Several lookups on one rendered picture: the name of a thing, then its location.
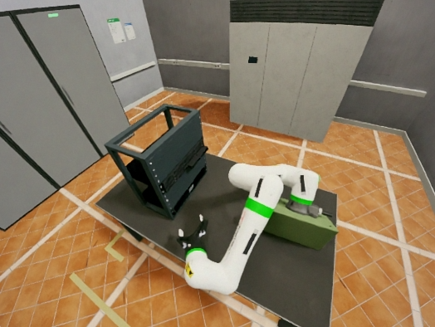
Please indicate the dark grey server rack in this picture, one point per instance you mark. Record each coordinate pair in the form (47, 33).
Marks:
(173, 165)

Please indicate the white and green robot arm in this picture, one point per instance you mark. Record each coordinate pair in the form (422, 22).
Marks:
(265, 190)

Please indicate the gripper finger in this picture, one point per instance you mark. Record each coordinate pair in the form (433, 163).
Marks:
(182, 238)
(203, 225)

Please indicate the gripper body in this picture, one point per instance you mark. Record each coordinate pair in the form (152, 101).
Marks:
(194, 238)

